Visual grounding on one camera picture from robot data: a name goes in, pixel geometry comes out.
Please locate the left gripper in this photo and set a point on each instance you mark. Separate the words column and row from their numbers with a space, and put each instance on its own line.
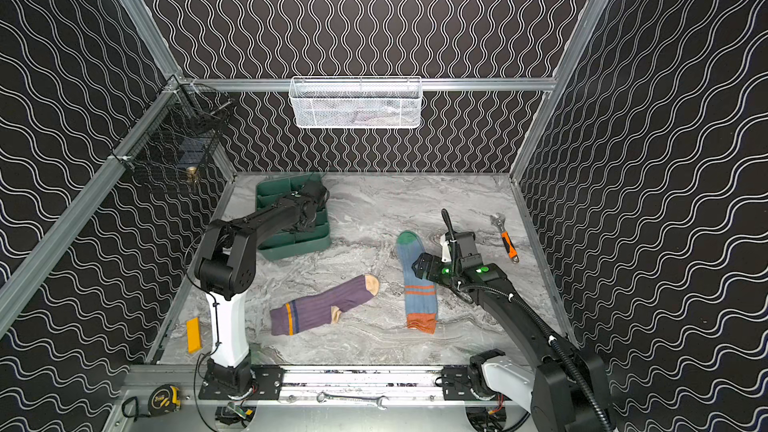
column 313, row 210

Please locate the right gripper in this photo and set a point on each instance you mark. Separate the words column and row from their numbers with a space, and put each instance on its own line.
column 459, row 240

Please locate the green divided plastic tray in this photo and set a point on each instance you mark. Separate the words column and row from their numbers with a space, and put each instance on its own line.
column 299, row 235

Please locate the blue orange striped sock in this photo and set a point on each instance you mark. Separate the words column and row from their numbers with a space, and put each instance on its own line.
column 420, row 295

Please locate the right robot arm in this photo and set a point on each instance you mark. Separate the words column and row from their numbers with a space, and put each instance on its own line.
column 565, row 388

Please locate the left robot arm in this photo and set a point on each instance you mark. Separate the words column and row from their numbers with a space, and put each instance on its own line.
column 227, row 268

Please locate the purple striped sock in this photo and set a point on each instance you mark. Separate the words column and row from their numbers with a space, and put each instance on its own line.
column 313, row 311

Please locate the brass padlock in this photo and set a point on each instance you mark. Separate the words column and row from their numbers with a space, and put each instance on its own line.
column 192, row 176

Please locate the yellow plastic block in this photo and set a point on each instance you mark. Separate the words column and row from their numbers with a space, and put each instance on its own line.
column 193, row 335

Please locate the silver combination wrench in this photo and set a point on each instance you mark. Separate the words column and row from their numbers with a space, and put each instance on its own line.
column 377, row 402

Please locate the yellow black tape measure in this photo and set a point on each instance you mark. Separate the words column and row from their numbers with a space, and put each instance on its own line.
column 165, row 399

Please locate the orange handled adjustable wrench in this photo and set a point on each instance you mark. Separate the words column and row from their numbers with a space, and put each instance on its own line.
column 498, row 221

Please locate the white mesh wall basket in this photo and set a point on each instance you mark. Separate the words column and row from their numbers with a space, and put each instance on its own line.
column 356, row 102

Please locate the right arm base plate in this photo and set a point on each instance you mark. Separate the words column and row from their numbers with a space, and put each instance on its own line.
column 464, row 383

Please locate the black wire wall basket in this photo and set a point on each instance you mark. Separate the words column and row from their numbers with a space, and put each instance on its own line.
column 186, row 133

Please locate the aluminium front rail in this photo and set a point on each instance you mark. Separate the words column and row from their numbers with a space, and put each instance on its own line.
column 403, row 386

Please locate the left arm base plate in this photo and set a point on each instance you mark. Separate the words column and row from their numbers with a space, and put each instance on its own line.
column 260, row 383

